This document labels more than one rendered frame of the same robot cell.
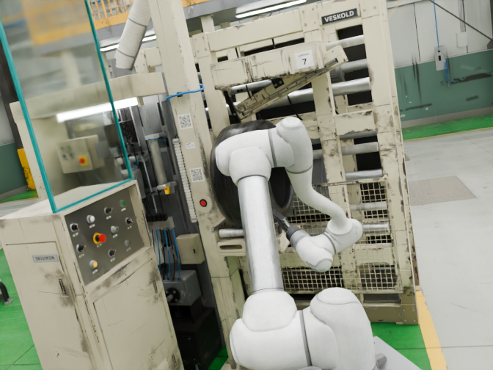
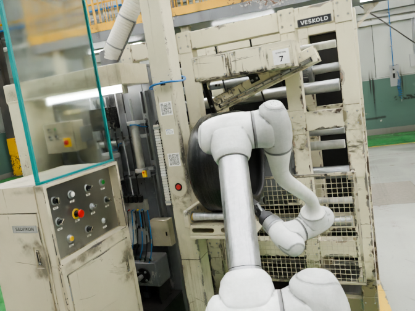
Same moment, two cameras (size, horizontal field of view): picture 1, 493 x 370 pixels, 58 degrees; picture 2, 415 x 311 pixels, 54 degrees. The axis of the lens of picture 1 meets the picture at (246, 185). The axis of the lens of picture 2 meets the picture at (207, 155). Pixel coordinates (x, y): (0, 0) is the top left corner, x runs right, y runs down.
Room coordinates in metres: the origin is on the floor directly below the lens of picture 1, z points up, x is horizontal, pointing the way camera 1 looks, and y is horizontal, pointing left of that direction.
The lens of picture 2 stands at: (0.09, 0.06, 1.53)
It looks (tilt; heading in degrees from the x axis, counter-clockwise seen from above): 8 degrees down; 0
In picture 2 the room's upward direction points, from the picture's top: 8 degrees counter-clockwise
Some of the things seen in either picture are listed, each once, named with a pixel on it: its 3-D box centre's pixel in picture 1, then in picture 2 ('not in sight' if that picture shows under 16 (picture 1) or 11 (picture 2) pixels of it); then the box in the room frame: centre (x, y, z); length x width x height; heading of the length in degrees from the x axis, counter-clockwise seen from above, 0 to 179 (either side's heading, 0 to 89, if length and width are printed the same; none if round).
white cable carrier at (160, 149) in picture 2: (187, 180); (164, 164); (2.44, 0.31, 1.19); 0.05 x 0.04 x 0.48; 156
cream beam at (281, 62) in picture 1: (268, 66); (246, 62); (2.57, -0.25, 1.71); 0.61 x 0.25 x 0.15; 66
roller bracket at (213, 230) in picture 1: (227, 224); (201, 208); (2.42, 0.14, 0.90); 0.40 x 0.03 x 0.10; 156
